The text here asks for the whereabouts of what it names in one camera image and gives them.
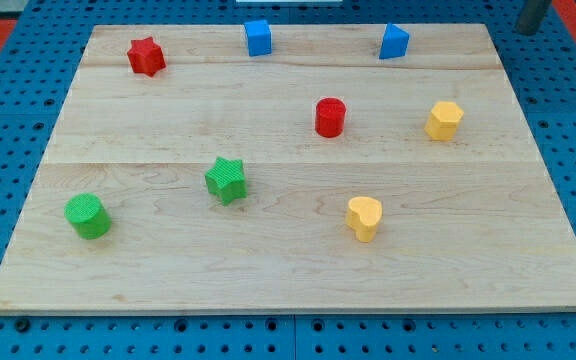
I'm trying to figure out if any green star block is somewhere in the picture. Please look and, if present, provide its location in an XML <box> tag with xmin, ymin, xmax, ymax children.
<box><xmin>204</xmin><ymin>157</ymin><xmax>247</xmax><ymax>206</ymax></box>

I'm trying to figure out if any red star block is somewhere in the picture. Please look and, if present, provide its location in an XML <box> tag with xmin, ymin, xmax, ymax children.
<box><xmin>127</xmin><ymin>37</ymin><xmax>166</xmax><ymax>77</ymax></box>

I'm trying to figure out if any red cylinder block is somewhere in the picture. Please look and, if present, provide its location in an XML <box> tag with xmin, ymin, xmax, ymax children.
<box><xmin>315</xmin><ymin>97</ymin><xmax>346</xmax><ymax>138</ymax></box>

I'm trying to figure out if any yellow heart block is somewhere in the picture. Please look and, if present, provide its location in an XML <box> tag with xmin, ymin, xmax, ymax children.
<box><xmin>345</xmin><ymin>196</ymin><xmax>383</xmax><ymax>243</ymax></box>

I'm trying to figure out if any light wooden board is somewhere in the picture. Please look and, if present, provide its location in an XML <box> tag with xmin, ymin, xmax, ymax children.
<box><xmin>0</xmin><ymin>24</ymin><xmax>576</xmax><ymax>316</ymax></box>

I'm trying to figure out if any blue cube block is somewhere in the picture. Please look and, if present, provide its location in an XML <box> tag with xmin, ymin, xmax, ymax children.
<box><xmin>244</xmin><ymin>20</ymin><xmax>272</xmax><ymax>57</ymax></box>

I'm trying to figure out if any yellow hexagon block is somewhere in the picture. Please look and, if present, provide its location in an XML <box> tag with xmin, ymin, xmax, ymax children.
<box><xmin>424</xmin><ymin>101</ymin><xmax>465</xmax><ymax>141</ymax></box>

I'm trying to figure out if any blue triangular prism block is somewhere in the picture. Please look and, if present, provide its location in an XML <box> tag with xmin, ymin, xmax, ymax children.
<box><xmin>379</xmin><ymin>23</ymin><xmax>410</xmax><ymax>60</ymax></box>

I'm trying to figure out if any green cylinder block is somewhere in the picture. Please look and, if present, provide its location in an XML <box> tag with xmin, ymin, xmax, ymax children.
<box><xmin>64</xmin><ymin>193</ymin><xmax>112</xmax><ymax>240</ymax></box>

